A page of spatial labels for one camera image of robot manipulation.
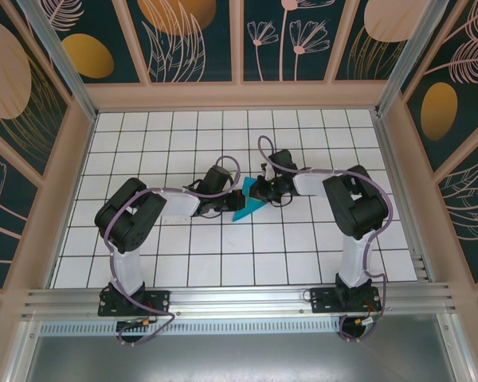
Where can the teal cloth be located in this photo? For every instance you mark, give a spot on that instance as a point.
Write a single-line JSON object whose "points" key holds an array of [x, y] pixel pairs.
{"points": [[247, 213]]}

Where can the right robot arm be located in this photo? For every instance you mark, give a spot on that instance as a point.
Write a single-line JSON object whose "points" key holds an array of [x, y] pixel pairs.
{"points": [[354, 254]]}

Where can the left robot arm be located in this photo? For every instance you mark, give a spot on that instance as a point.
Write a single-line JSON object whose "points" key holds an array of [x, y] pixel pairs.
{"points": [[125, 266]]}

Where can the small electronics board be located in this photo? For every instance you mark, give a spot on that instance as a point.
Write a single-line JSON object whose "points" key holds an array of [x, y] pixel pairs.
{"points": [[362, 321], [137, 323]]}

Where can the grey metal panel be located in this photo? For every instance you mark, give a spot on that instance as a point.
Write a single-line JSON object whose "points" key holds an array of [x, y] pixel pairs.
{"points": [[239, 358]]}

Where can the long aluminium mounting rail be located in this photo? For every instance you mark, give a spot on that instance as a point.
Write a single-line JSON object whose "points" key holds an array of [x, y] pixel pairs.
{"points": [[239, 300]]}

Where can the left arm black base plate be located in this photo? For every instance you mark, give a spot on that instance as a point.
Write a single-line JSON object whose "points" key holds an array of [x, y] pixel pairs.
{"points": [[159, 302]]}

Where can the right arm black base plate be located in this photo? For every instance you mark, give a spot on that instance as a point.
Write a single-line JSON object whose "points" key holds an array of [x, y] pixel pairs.
{"points": [[322, 300]]}

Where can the aluminium side rail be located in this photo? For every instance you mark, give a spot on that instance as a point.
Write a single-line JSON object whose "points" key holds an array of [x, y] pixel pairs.
{"points": [[402, 191]]}

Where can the aluminium corner post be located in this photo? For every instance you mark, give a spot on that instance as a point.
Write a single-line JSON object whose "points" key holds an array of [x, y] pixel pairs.
{"points": [[406, 59], [63, 67]]}

